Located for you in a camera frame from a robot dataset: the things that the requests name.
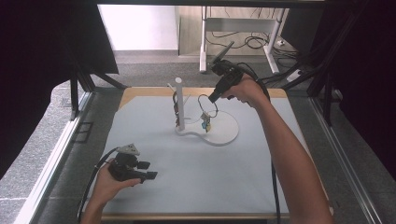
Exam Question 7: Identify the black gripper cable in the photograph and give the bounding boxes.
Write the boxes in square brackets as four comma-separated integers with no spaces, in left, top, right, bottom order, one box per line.
[77,147,121,222]
[235,62,282,224]

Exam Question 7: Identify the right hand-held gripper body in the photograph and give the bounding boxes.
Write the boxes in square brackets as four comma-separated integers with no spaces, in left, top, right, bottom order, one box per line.
[208,41,245,91]

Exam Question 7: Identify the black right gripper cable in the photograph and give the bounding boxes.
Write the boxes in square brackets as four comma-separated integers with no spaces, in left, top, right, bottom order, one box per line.
[235,62,282,224]

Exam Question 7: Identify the black floor cables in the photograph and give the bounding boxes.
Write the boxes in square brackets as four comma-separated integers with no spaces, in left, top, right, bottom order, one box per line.
[205,30,301,61]

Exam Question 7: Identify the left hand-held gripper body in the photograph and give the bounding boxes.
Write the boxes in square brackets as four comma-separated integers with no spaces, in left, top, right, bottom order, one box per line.
[106,143,148,183]

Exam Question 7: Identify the silver key ring coloured tags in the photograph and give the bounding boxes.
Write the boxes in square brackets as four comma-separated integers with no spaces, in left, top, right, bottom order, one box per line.
[198,93,219,133]

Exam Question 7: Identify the white desk frame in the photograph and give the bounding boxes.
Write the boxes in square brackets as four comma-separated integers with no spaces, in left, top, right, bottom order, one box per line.
[199,6,290,75]

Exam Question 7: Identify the aluminium rail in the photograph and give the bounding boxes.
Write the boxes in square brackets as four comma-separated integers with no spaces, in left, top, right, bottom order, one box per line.
[310,96,385,224]
[12,91,94,224]

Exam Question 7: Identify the black curtain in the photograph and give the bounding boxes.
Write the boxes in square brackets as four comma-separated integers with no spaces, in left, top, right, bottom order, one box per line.
[311,0,396,181]
[0,0,120,180]

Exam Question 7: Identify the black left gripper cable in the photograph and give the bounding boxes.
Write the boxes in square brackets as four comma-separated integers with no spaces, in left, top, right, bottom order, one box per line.
[77,147,121,222]

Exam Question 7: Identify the white power strip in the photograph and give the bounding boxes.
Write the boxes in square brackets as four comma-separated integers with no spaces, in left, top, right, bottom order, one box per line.
[286,68,304,83]

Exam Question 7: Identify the white key holder stand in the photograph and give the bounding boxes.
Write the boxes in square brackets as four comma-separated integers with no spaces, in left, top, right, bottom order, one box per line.
[166,77,240,147]

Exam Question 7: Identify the black metal stand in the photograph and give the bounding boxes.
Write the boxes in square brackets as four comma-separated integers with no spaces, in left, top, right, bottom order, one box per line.
[306,0,372,126]
[68,57,128,121]

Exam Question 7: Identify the person's left hand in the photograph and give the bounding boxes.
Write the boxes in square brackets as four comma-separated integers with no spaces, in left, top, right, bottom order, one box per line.
[90,158,142,206]

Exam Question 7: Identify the person's right hand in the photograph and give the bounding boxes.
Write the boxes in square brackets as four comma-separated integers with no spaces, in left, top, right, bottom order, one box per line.
[220,74,272,108]

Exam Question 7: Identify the pale grey table mat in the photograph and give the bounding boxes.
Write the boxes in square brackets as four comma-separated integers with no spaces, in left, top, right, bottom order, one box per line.
[88,94,316,217]

